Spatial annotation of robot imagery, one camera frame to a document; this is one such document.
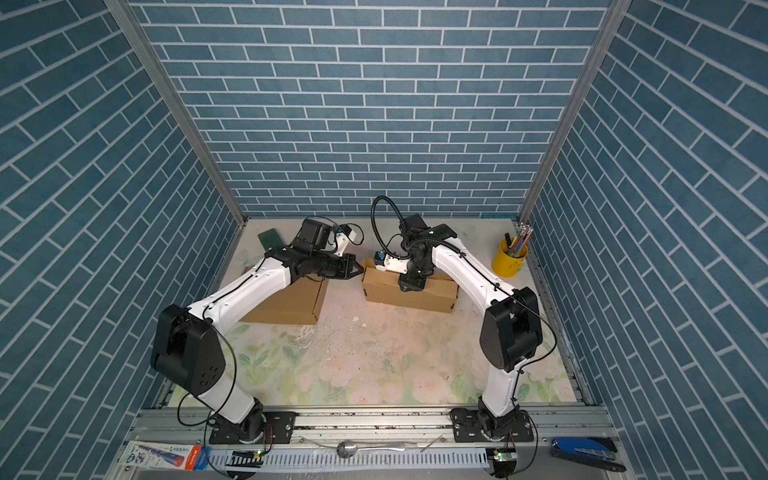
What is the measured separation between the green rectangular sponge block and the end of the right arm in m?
0.58

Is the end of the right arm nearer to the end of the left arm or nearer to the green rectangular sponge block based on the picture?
the end of the left arm

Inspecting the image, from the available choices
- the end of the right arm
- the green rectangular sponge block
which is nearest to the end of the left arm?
the end of the right arm

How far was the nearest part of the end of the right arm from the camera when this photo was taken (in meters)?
0.63

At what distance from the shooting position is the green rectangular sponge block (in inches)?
44.5
